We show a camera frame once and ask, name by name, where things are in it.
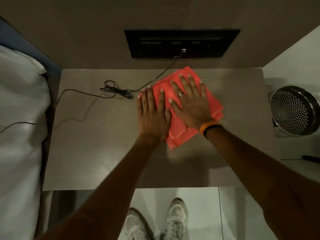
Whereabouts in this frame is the person's right forearm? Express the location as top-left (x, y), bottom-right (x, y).
top-left (205, 126), bottom-right (320, 240)

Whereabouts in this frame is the person's left white shoe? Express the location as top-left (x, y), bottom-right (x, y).
top-left (122, 207), bottom-right (151, 240)

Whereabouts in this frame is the white pillow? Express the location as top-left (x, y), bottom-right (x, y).
top-left (0, 44), bottom-right (48, 76)

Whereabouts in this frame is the orange wristband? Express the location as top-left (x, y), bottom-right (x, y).
top-left (199, 121), bottom-right (220, 137)

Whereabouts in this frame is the person's white shoe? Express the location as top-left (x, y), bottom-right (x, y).
top-left (122, 207), bottom-right (151, 240)
top-left (163, 197), bottom-right (188, 240)

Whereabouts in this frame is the thin black cable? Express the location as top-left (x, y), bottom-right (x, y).
top-left (0, 48), bottom-right (187, 134)

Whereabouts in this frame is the person's left forearm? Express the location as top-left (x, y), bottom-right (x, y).
top-left (36, 136), bottom-right (162, 240)

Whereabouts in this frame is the person's right white shoe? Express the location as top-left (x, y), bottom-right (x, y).
top-left (163, 197), bottom-right (188, 240)

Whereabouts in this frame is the perforated metal waste bin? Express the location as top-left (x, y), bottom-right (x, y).
top-left (269, 85), bottom-right (320, 137)

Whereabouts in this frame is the black stick-shaped object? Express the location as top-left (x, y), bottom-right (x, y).
top-left (302, 155), bottom-right (320, 164)

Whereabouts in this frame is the white duvet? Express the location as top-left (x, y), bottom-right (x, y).
top-left (0, 70), bottom-right (52, 240)

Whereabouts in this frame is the red cloth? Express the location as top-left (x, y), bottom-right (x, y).
top-left (151, 66), bottom-right (224, 150)

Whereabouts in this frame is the blue headboard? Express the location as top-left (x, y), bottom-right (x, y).
top-left (0, 18), bottom-right (62, 78)

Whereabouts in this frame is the person's right hand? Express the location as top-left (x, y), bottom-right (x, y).
top-left (168, 74), bottom-right (218, 130)

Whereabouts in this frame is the person's left hand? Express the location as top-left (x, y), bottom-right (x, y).
top-left (136, 85), bottom-right (173, 146)

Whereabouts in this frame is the black wall socket panel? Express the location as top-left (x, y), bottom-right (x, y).
top-left (124, 28), bottom-right (241, 59)

